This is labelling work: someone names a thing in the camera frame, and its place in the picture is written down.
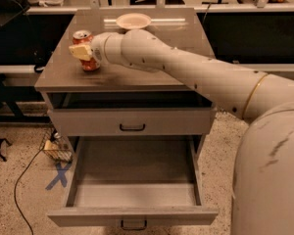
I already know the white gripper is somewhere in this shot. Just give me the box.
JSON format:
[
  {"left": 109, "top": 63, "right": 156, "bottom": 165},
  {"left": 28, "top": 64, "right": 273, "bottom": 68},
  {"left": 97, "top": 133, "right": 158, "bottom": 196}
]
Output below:
[{"left": 69, "top": 32, "right": 111, "bottom": 64}]

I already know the red coke can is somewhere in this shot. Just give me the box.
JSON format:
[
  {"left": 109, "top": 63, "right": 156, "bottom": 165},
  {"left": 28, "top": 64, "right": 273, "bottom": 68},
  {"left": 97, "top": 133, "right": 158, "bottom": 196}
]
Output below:
[{"left": 69, "top": 29, "right": 100, "bottom": 71}]

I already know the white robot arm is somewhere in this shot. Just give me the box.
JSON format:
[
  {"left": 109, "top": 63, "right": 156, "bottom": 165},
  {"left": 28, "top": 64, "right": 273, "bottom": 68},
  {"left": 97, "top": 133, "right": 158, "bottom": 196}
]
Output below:
[{"left": 70, "top": 29, "right": 294, "bottom": 235}]

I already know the closed grey upper drawer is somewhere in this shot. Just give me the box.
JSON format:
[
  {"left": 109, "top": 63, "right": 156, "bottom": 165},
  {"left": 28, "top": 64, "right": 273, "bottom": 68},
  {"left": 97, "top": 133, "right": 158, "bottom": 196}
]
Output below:
[{"left": 48, "top": 108, "right": 216, "bottom": 136}]

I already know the grey drawer cabinet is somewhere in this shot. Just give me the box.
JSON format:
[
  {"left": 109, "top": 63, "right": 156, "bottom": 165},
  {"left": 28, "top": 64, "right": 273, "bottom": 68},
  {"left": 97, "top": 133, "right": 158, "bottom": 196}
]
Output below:
[{"left": 34, "top": 7, "right": 219, "bottom": 211}]

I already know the open grey middle drawer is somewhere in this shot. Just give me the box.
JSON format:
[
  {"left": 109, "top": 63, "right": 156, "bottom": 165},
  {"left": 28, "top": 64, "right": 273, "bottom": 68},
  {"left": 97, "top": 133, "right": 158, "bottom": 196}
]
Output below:
[{"left": 48, "top": 136, "right": 219, "bottom": 230}]

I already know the white paper bowl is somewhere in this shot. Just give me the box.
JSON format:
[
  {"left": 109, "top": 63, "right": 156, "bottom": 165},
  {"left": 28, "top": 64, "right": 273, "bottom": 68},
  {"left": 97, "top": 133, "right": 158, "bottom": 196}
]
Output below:
[{"left": 116, "top": 13, "right": 151, "bottom": 30}]

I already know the blue tape cross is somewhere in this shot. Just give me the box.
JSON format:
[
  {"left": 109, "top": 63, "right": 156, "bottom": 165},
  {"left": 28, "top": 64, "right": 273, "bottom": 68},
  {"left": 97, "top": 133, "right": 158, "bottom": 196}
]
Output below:
[{"left": 45, "top": 163, "right": 72, "bottom": 190}]

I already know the wire basket with items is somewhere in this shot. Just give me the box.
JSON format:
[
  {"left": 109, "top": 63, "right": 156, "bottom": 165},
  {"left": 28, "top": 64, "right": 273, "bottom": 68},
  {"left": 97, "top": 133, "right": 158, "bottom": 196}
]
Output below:
[{"left": 39, "top": 128, "right": 73, "bottom": 163}]

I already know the black floor cable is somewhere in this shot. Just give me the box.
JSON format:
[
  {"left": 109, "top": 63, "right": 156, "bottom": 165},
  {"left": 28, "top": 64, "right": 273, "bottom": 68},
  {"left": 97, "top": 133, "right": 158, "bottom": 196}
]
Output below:
[{"left": 13, "top": 147, "right": 45, "bottom": 235}]

